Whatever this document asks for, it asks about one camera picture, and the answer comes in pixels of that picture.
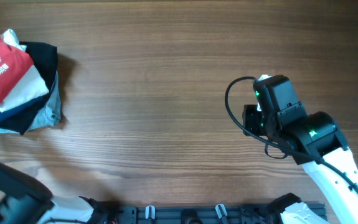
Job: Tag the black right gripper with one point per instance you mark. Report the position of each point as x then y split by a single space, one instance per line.
248 120

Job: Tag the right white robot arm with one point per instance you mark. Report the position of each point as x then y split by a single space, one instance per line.
314 141

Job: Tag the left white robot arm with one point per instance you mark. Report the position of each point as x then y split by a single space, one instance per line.
24 199

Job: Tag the light grey folded garment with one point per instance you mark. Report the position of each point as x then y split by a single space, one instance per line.
49 115

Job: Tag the black folded garment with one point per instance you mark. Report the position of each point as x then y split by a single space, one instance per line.
45 59

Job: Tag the white folded shirt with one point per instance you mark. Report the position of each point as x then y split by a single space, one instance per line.
29 87

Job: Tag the navy blue folded garment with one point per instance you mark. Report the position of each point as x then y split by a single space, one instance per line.
11 112

